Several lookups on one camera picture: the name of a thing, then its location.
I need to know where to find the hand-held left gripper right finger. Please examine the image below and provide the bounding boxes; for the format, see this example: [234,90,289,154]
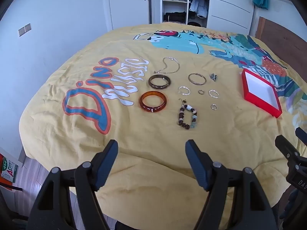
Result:
[185,139,279,230]

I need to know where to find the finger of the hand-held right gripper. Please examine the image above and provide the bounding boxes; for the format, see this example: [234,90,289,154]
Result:
[295,127,307,146]
[275,135,301,159]

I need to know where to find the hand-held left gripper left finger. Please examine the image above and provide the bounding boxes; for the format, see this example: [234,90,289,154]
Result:
[25,139,119,230]

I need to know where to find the beaded bracelet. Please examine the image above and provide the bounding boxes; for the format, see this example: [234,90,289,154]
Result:
[177,98,200,129]

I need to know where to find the red jewelry box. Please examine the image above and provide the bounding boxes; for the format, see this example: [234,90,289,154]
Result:
[241,68,283,118]

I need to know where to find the amber bangle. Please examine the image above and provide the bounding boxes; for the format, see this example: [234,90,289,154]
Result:
[139,91,167,113]

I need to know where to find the yellow printed dinosaur blanket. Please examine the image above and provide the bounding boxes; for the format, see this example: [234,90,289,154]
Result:
[19,24,307,228]

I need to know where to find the thin silver bangle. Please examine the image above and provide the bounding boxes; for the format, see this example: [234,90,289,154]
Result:
[188,73,207,86]

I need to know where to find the dark brown bangle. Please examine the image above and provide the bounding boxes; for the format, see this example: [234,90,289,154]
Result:
[148,75,171,89]

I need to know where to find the green and white carton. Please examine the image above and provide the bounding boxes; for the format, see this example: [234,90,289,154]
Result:
[0,153,20,185]

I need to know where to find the wooden headboard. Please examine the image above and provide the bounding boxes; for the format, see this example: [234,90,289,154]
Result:
[255,16,307,56]

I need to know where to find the white wardrobe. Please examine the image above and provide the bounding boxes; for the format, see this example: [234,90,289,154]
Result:
[151,0,255,34]

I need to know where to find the folded black clothes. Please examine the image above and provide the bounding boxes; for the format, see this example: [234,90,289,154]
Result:
[163,11,187,23]

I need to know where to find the white door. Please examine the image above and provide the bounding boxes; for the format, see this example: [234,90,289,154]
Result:
[107,0,151,31]

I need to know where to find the thin chain necklace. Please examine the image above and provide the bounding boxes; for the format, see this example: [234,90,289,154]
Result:
[153,57,180,75]

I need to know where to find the wall light switch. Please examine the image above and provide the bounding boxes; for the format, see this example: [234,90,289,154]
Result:
[18,23,32,37]

